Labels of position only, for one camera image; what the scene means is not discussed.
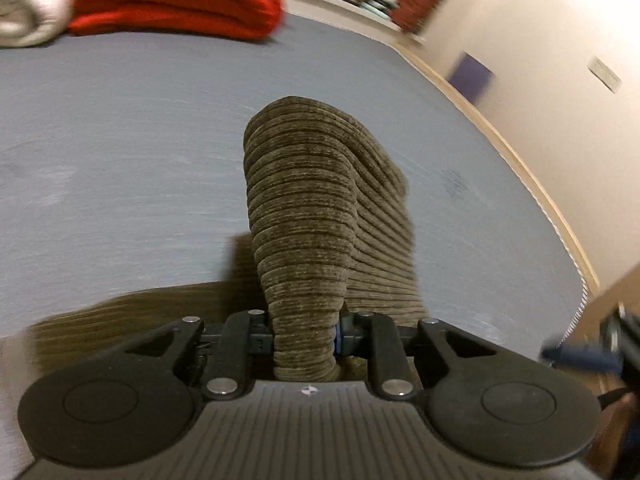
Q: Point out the purple box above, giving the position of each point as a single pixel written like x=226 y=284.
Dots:
x=472 y=76

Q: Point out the wooden bed frame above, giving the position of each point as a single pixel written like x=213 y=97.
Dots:
x=527 y=162

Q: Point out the white wall socket plate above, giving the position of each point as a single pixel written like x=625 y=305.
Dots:
x=606 y=74

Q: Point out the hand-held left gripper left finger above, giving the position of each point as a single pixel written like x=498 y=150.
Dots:
x=260 y=344

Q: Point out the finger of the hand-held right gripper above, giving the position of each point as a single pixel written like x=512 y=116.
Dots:
x=580 y=357

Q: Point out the folded white blanket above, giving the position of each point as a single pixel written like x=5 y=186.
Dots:
x=30 y=5

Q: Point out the grey quilted bed mattress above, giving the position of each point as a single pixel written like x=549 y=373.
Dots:
x=125 y=160

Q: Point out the dark red cushion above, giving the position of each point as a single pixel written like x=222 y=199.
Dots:
x=417 y=2

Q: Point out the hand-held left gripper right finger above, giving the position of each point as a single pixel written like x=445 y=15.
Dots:
x=341 y=342

